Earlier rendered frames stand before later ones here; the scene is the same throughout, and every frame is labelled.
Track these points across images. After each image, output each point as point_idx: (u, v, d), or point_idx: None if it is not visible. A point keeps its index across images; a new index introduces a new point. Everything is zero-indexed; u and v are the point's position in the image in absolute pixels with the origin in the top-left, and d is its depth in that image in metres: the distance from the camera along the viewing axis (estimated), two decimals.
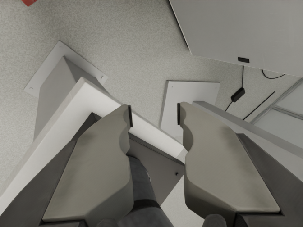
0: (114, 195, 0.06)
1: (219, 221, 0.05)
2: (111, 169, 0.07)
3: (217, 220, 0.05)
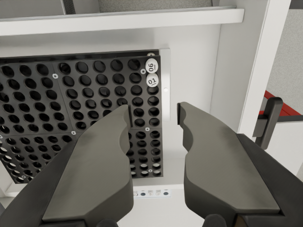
0: (114, 195, 0.06)
1: (219, 221, 0.05)
2: (111, 169, 0.07)
3: (217, 220, 0.05)
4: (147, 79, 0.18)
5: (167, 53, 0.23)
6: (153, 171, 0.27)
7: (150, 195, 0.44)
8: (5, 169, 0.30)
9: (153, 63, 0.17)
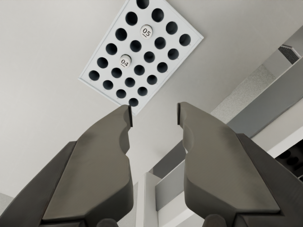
0: (114, 195, 0.06)
1: (219, 221, 0.05)
2: (111, 169, 0.07)
3: (217, 220, 0.05)
4: None
5: None
6: None
7: (119, 60, 0.19)
8: None
9: None
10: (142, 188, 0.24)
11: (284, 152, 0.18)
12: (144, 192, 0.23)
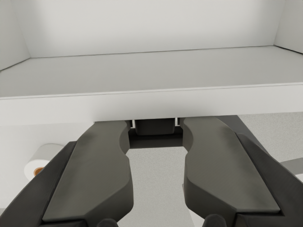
0: (114, 195, 0.06)
1: (219, 221, 0.05)
2: (111, 169, 0.07)
3: (217, 220, 0.05)
4: None
5: None
6: None
7: None
8: None
9: None
10: None
11: None
12: None
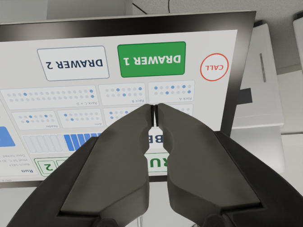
0: (129, 196, 0.06)
1: (219, 221, 0.05)
2: (129, 169, 0.07)
3: (217, 220, 0.05)
4: None
5: None
6: None
7: None
8: None
9: None
10: None
11: None
12: None
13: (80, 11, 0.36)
